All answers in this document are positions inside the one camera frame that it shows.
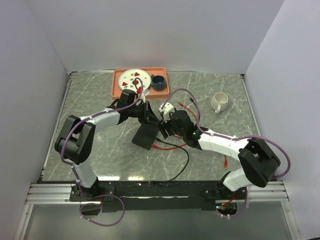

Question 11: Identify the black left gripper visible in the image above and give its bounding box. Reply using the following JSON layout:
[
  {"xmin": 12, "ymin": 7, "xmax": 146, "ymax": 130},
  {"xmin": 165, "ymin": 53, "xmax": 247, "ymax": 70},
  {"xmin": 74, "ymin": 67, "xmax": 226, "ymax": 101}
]
[{"xmin": 127, "ymin": 100, "xmax": 159, "ymax": 125}]

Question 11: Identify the black network switch box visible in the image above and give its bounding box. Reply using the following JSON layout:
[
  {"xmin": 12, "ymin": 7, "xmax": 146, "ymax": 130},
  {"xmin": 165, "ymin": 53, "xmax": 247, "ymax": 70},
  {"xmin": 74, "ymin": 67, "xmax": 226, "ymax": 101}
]
[{"xmin": 131, "ymin": 123, "xmax": 159, "ymax": 150}]

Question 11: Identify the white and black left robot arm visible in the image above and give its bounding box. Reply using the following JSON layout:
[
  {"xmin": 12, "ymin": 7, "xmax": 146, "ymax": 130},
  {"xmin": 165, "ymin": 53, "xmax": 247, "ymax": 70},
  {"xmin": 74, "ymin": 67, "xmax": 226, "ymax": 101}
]
[{"xmin": 54, "ymin": 89, "xmax": 159, "ymax": 201}]

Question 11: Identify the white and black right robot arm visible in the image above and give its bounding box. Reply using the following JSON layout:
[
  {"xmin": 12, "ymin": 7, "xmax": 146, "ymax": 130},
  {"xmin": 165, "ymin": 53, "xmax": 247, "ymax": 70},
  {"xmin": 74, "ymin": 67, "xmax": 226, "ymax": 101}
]
[{"xmin": 158, "ymin": 108, "xmax": 281, "ymax": 200}]

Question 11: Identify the dark blue mug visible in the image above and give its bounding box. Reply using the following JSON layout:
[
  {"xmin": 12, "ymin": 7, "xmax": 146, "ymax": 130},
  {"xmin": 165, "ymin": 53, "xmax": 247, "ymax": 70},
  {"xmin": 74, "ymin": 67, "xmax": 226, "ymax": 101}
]
[{"xmin": 151, "ymin": 74, "xmax": 167, "ymax": 92}]

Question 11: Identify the salmon pink tray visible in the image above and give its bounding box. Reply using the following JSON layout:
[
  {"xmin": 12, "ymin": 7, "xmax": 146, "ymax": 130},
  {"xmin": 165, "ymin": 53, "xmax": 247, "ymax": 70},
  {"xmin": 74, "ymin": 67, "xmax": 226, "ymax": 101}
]
[{"xmin": 111, "ymin": 67, "xmax": 170, "ymax": 100}]

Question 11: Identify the white strawberry pattern plate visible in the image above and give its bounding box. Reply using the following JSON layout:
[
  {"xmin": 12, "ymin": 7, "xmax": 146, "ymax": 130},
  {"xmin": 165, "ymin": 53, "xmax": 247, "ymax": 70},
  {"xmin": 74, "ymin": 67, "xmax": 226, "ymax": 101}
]
[{"xmin": 118, "ymin": 68, "xmax": 151, "ymax": 94}]

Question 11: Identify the white ceramic mug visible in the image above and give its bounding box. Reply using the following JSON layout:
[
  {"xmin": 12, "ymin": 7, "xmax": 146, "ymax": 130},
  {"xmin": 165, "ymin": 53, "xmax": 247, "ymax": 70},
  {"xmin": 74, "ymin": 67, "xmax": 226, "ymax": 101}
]
[{"xmin": 210, "ymin": 92, "xmax": 229, "ymax": 114}]

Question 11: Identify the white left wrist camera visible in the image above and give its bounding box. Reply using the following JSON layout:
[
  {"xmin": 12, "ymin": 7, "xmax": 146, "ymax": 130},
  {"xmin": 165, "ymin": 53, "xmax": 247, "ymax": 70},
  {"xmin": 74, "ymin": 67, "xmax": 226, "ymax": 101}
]
[{"xmin": 137, "ymin": 88, "xmax": 150, "ymax": 102}]

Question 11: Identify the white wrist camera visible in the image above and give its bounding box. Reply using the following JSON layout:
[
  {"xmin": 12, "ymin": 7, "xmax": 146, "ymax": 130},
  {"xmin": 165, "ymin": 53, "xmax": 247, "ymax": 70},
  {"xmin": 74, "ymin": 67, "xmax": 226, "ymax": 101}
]
[
  {"xmin": 137, "ymin": 88, "xmax": 150, "ymax": 102},
  {"xmin": 158, "ymin": 102, "xmax": 175, "ymax": 120}
]

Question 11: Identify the short red ethernet cable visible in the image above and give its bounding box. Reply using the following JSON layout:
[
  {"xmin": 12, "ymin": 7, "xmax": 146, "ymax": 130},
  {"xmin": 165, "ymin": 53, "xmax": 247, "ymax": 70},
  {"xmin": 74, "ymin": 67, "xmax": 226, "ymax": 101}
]
[{"xmin": 177, "ymin": 101, "xmax": 198, "ymax": 140}]

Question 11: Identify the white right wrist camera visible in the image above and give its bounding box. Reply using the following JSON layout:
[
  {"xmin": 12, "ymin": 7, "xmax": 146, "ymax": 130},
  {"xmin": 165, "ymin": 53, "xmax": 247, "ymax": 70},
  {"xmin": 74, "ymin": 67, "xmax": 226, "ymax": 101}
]
[{"xmin": 158, "ymin": 102, "xmax": 175, "ymax": 120}]

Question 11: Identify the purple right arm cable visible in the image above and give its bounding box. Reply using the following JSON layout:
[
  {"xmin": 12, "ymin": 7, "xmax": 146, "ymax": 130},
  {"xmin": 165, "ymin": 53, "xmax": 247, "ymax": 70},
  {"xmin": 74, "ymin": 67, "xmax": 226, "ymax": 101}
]
[{"xmin": 162, "ymin": 88, "xmax": 292, "ymax": 218}]

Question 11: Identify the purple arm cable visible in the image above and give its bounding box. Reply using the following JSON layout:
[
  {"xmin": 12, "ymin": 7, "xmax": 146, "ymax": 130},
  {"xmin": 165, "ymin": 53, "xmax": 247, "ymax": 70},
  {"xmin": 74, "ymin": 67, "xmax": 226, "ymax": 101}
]
[
  {"xmin": 60, "ymin": 77, "xmax": 145, "ymax": 227},
  {"xmin": 162, "ymin": 88, "xmax": 292, "ymax": 218}
]

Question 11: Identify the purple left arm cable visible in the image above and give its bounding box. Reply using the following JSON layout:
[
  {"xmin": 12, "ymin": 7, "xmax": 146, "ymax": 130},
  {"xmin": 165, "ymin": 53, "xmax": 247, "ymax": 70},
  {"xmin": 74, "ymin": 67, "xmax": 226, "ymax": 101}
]
[{"xmin": 60, "ymin": 77, "xmax": 145, "ymax": 227}]

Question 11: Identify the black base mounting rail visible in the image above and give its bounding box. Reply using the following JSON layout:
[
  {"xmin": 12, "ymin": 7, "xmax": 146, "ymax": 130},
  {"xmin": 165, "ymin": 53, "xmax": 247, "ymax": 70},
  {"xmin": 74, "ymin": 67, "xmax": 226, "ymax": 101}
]
[{"xmin": 69, "ymin": 181, "xmax": 246, "ymax": 213}]

